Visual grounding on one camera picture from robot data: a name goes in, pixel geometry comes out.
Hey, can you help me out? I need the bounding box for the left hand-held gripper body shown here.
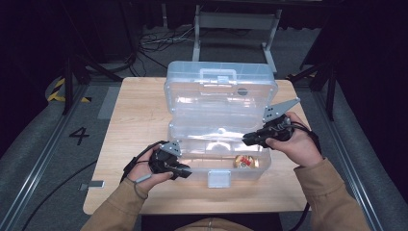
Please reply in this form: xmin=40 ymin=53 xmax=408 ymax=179
xmin=147 ymin=139 xmax=181 ymax=176

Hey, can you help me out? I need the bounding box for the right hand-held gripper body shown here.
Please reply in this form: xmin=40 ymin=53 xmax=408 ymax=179
xmin=255 ymin=97 xmax=301 ymax=149

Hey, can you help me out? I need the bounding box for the clear plastic storage box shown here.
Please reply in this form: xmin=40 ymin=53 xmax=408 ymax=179
xmin=163 ymin=61 xmax=279 ymax=190

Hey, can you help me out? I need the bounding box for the person's left hand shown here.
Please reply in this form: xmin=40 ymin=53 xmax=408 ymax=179
xmin=126 ymin=143 xmax=174 ymax=195

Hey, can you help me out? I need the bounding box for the person's right hand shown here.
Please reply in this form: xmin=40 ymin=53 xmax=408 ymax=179
xmin=265 ymin=111 xmax=324 ymax=168

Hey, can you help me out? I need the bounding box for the person's tan jacket torso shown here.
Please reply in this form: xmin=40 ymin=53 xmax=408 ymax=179
xmin=174 ymin=217 xmax=258 ymax=231

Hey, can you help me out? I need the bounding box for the black tripod stand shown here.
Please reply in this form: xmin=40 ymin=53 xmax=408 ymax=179
xmin=286 ymin=61 xmax=338 ymax=121
xmin=62 ymin=54 xmax=124 ymax=116

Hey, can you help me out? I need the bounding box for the yellow black hazard tape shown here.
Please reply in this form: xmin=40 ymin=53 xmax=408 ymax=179
xmin=46 ymin=77 xmax=92 ymax=104

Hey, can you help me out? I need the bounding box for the grey wrist lanyard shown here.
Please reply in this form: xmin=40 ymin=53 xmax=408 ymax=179
xmin=134 ymin=173 xmax=154 ymax=200

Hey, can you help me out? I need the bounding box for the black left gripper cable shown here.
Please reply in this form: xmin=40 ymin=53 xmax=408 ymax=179
xmin=20 ymin=140 xmax=167 ymax=231

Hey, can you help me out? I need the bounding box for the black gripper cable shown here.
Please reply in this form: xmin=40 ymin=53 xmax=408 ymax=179
xmin=288 ymin=122 xmax=322 ymax=231
xmin=20 ymin=140 xmax=167 ymax=231

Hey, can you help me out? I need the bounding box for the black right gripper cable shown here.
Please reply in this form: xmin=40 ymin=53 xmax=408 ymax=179
xmin=288 ymin=122 xmax=322 ymax=231

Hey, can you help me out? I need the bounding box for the small grey metal bracket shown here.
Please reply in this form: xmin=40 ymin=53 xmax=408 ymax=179
xmin=79 ymin=180 xmax=106 ymax=192

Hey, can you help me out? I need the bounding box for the aluminium floor rail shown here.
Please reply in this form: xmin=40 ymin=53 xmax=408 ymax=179
xmin=312 ymin=90 xmax=386 ymax=231
xmin=0 ymin=85 xmax=89 ymax=231

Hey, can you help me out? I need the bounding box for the grey metal desk frame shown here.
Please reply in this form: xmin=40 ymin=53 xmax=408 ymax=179
xmin=191 ymin=4 xmax=283 ymax=75

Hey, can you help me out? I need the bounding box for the tangle of floor cables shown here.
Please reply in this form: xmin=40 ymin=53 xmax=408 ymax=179
xmin=138 ymin=25 xmax=196 ymax=78

